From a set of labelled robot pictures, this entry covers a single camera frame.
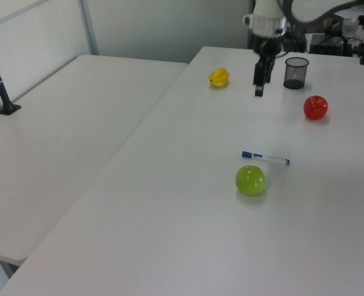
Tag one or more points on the red toy apple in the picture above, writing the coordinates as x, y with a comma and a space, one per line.
315, 108

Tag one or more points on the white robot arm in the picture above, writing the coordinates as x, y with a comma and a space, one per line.
266, 18

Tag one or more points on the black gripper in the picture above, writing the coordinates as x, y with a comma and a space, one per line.
268, 46

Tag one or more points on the dark equipment block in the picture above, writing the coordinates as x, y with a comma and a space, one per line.
296, 41

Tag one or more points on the black box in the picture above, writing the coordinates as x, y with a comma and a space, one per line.
328, 44

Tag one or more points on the black mesh pen cup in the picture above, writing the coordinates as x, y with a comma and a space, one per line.
296, 78

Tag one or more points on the blue white marker pen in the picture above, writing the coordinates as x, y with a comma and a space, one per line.
265, 158

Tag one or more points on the grey partition frame post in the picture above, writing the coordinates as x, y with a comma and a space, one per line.
89, 27

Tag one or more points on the clear plastic container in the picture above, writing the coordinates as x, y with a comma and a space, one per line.
350, 27

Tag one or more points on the green toy apple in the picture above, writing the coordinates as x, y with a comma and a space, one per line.
250, 180

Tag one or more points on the yellow toy starfruit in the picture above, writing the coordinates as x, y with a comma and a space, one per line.
219, 77

